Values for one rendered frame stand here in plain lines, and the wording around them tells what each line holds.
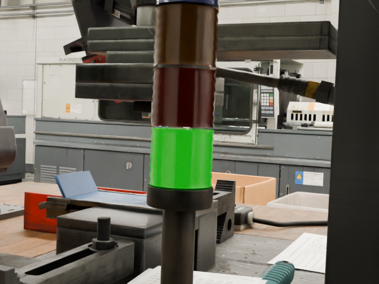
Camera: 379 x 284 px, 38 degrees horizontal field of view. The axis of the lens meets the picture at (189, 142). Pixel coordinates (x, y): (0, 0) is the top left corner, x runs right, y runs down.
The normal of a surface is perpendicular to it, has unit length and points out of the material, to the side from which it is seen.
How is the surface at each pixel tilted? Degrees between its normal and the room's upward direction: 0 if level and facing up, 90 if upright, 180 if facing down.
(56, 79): 90
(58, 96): 90
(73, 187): 60
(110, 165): 90
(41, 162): 90
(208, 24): 76
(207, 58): 104
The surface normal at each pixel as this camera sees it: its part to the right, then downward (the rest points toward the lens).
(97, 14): 0.69, -0.13
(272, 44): -0.39, 0.04
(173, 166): -0.18, -0.20
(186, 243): 0.49, 0.07
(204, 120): 0.63, 0.30
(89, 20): -0.67, 0.24
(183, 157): 0.07, -0.19
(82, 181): 0.82, -0.45
